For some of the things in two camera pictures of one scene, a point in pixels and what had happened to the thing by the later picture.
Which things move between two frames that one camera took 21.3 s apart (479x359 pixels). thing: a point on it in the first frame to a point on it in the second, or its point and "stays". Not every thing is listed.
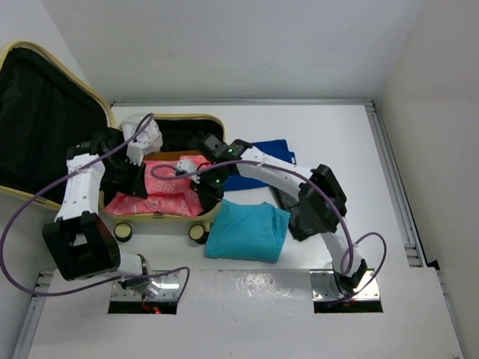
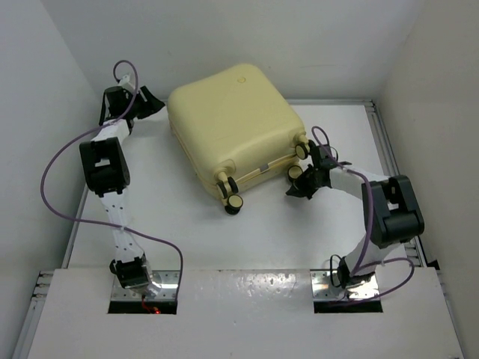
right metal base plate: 325,286 stays
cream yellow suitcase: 156,167 to 237,130
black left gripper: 135,185 to 151,105
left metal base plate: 169,284 stays
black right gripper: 208,195 to 299,189
